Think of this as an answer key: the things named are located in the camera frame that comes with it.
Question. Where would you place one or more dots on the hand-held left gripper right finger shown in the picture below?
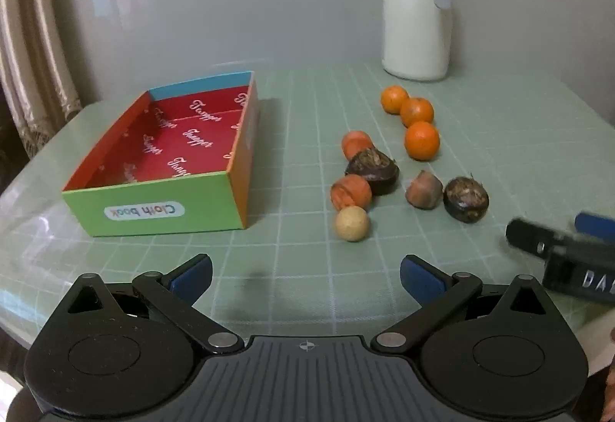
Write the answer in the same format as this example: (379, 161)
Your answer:
(423, 280)

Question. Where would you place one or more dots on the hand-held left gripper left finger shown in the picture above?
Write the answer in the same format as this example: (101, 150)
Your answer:
(191, 280)

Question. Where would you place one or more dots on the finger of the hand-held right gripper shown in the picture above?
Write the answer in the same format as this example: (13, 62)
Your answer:
(528, 234)
(596, 225)

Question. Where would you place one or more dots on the dark purple mangosteen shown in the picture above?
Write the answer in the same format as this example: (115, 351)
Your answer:
(466, 200)
(372, 172)

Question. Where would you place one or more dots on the colourful cardboard box red inside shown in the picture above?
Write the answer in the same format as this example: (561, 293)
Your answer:
(144, 210)

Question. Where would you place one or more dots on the reddish brown fruit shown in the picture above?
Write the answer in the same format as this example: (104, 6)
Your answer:
(424, 191)

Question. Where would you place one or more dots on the beige walnut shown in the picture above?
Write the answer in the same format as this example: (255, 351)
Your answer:
(352, 224)

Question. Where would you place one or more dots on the wrinkled orange fruit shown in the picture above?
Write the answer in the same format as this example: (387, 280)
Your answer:
(354, 142)
(350, 193)

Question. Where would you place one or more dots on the small orange mandarin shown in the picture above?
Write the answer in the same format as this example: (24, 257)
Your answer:
(418, 112)
(394, 100)
(422, 140)

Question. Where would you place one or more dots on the white thermos jug grey lid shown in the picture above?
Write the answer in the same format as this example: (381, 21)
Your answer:
(413, 18)

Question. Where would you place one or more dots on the beige satin curtain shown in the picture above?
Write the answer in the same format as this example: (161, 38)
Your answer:
(29, 42)

